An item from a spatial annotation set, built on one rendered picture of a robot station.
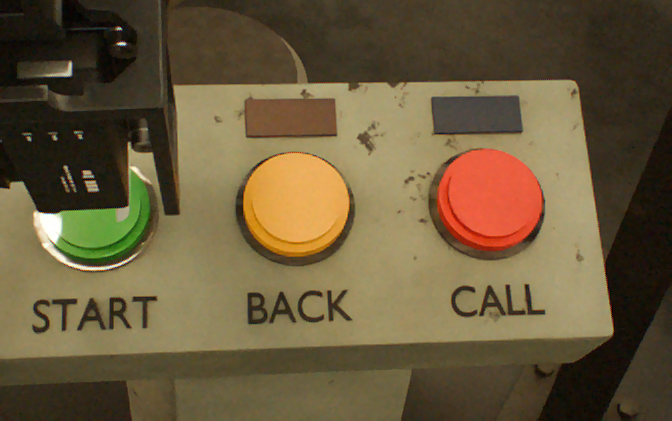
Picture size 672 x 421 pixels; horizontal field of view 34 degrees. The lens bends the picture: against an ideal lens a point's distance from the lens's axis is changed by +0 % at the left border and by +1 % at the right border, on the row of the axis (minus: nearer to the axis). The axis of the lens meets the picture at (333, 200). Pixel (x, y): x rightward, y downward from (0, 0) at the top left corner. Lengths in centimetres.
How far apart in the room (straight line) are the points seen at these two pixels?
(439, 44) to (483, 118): 96
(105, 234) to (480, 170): 14
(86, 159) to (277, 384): 27
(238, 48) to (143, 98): 43
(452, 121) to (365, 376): 11
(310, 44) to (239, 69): 80
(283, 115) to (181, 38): 18
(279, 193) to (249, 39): 21
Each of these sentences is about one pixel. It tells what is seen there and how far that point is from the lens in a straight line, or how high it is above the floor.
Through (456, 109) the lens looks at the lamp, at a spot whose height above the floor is 62.
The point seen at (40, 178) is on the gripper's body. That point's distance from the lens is 21.
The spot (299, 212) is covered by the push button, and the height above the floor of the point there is 61.
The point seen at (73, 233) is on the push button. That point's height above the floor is 61.
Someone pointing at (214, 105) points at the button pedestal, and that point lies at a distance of 44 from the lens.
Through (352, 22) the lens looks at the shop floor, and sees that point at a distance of 142.
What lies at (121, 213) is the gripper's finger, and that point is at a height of 72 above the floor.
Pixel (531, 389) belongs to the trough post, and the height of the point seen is 1.
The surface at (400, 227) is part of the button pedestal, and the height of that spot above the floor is 60.
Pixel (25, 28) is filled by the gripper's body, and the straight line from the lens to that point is 18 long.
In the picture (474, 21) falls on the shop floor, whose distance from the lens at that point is 145.
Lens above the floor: 93
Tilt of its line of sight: 50 degrees down
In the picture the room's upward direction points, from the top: 6 degrees clockwise
